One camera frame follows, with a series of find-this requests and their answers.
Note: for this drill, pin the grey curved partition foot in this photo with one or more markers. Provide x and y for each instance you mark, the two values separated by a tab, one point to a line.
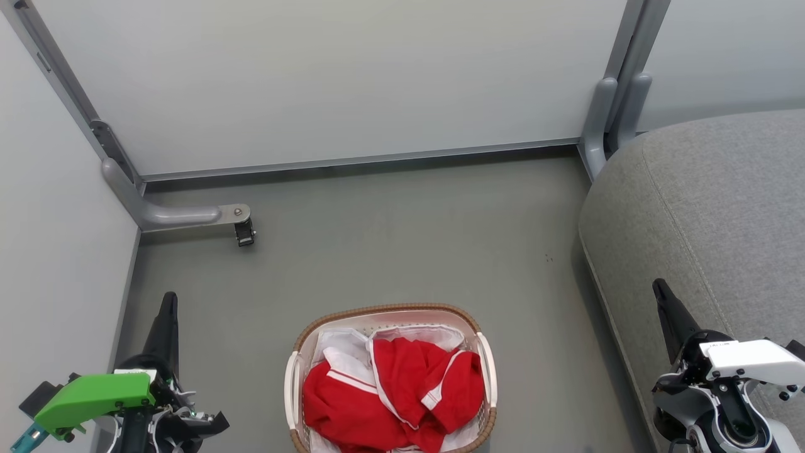
597	126
635	107

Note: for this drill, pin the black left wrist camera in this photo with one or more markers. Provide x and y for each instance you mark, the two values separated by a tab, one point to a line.
38	396

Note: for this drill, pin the grey aluminium partition rail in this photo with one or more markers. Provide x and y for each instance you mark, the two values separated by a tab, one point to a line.
358	160

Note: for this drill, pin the white laundry basket brown rim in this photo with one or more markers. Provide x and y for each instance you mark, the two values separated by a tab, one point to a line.
383	311

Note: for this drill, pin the grey fabric sofa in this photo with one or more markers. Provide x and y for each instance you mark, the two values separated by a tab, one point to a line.
723	207

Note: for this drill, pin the grey partition post with hinge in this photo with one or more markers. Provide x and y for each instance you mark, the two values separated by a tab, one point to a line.
113	151

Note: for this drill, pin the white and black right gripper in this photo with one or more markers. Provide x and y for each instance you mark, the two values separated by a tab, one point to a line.
748	362

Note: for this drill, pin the grey curved foot with plate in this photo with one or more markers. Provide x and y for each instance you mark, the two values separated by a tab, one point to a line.
176	216

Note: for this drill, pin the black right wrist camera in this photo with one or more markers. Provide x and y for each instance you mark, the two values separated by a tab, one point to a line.
797	350

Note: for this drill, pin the grey double partition post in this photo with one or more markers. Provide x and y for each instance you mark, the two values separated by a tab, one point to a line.
638	38

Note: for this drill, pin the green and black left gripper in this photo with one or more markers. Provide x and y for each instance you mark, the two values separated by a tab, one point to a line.
94	393

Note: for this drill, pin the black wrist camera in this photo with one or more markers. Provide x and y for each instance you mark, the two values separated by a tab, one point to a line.
797	350
38	396

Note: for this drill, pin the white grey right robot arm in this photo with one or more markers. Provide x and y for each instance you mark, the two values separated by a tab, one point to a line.
704	415

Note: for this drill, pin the black caster wheel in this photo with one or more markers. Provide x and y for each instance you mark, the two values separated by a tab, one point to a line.
244	234

